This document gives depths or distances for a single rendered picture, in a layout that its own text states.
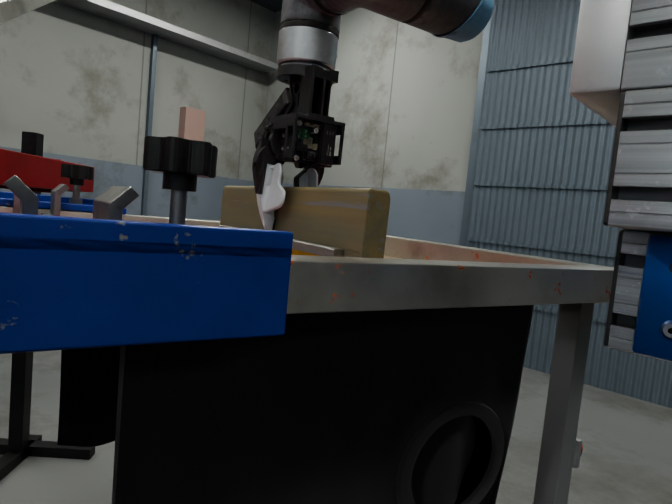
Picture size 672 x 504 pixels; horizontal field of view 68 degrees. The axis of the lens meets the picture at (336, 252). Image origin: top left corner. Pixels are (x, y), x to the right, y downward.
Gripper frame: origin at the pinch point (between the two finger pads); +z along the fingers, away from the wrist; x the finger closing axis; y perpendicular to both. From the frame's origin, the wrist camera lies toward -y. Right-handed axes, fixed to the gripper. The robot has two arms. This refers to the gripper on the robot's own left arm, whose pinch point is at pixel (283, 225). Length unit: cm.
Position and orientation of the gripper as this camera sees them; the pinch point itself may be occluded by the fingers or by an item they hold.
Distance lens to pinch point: 68.1
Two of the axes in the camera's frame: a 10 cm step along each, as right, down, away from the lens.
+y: 5.4, 1.4, -8.3
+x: 8.3, 0.3, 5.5
